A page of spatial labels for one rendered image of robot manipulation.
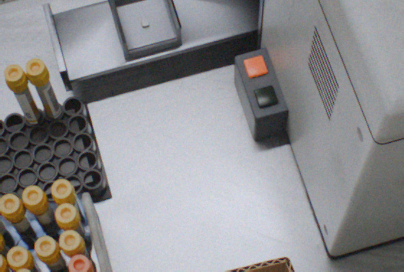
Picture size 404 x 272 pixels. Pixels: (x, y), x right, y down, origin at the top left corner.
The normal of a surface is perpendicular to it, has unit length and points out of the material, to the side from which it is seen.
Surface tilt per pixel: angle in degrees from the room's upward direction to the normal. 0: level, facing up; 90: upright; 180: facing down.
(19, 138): 0
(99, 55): 0
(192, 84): 0
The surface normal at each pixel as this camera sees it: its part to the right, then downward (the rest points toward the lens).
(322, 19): -0.96, 0.26
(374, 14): -0.03, -0.42
